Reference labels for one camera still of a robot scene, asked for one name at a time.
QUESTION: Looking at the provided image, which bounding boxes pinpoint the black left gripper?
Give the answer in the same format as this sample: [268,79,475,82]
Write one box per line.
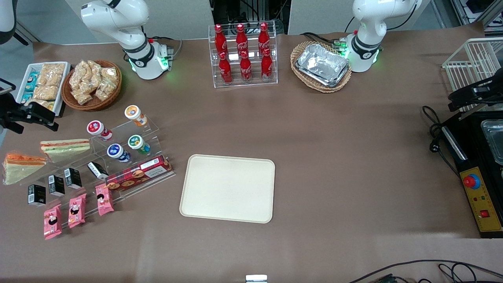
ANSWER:
[449,70,503,112]

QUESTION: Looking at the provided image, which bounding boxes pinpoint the red tartan cookie box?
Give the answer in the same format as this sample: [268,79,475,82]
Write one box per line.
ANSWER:
[105,155,173,192]

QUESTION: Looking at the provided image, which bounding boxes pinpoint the brown wicker snack basket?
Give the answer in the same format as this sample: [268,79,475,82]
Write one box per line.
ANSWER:
[61,60,122,111]

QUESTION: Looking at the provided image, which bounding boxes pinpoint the light wicker container basket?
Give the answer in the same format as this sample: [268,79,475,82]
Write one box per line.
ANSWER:
[290,41,352,93]

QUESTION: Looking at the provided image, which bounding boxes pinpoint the small black snack box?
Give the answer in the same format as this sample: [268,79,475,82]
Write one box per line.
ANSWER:
[28,184,46,207]
[48,175,65,197]
[87,162,109,180]
[64,168,82,189]

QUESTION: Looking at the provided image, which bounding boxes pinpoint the long thin black cable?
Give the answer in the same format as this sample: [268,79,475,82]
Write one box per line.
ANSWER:
[348,259,503,283]

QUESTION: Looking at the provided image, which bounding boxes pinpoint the aluminium foil container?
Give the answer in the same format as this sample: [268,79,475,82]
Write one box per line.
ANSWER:
[296,43,349,83]
[299,70,351,88]

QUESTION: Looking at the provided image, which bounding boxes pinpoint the black equipment rack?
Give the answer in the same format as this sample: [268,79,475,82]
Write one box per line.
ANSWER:
[210,0,291,35]

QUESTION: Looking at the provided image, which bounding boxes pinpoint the red cola bottle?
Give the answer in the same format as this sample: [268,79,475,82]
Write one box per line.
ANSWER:
[218,52,233,84]
[240,51,253,82]
[236,24,249,55]
[258,22,271,55]
[214,24,228,55]
[261,48,274,80]

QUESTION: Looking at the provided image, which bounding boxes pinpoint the black sealing machine yellow panel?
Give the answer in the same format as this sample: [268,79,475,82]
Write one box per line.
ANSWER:
[439,112,503,239]

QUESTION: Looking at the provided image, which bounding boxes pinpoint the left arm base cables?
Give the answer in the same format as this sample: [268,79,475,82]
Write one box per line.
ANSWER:
[301,31,348,50]

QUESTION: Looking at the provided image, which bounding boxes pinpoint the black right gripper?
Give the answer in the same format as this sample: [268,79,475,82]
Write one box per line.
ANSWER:
[0,94,59,134]

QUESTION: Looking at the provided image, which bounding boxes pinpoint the yogurt cup blue lid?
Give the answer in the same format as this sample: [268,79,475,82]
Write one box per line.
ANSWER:
[107,144,131,163]

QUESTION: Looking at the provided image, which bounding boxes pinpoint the looped thin black cable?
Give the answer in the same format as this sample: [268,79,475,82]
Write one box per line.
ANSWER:
[438,263,478,283]

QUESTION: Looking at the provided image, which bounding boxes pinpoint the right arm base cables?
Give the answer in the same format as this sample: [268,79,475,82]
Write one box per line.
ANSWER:
[146,35,183,59]

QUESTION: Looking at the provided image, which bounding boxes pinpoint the yogurt cup red lid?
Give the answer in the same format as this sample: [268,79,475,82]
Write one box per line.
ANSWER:
[87,120,113,141]

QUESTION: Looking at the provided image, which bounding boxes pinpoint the clear acrylic stepped display stand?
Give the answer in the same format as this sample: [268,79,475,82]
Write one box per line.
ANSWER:
[20,117,176,226]

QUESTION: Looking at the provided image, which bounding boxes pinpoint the yogurt cup green lid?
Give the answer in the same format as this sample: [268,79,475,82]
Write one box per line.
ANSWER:
[128,135,151,154]

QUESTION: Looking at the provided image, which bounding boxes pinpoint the yogurt cup orange lid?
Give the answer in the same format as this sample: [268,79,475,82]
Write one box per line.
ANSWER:
[125,105,148,126]

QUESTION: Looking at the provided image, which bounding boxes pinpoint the cream plastic serving tray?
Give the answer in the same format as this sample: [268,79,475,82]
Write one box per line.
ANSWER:
[180,154,275,224]

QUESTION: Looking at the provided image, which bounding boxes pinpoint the clear acrylic bottle rack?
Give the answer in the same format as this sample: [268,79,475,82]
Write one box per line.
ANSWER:
[208,22,278,88]

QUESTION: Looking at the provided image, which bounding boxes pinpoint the white wire basket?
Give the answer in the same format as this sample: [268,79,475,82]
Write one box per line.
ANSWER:
[442,37,503,112]

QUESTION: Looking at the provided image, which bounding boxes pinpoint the clear bag of puffed snacks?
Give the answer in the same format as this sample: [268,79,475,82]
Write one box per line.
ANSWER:
[70,63,88,90]
[100,67,118,85]
[84,60,103,93]
[95,81,116,101]
[72,88,93,105]

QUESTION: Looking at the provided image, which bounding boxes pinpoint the wrapped sandwich green red filling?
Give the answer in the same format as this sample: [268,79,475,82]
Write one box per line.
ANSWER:
[40,139,91,163]

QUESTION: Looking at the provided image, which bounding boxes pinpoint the pink snack packet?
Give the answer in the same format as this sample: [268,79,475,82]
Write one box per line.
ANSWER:
[68,194,87,228]
[95,184,114,216]
[44,204,62,240]

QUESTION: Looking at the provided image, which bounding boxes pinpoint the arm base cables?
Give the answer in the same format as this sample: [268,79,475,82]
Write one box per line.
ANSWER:
[146,35,183,59]
[301,31,348,50]

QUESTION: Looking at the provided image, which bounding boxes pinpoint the black power cable with plug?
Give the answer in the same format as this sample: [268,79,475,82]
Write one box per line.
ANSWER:
[422,105,460,177]

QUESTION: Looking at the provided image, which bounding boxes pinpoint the metal tray in machine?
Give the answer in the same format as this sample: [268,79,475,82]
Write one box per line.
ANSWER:
[480,119,503,165]

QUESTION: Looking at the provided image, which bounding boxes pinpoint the white rectangular snack dish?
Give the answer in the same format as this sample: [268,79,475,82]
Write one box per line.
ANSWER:
[16,62,71,118]

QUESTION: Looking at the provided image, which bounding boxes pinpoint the sandwich orange filling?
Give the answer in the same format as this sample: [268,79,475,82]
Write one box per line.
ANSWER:
[3,153,47,185]

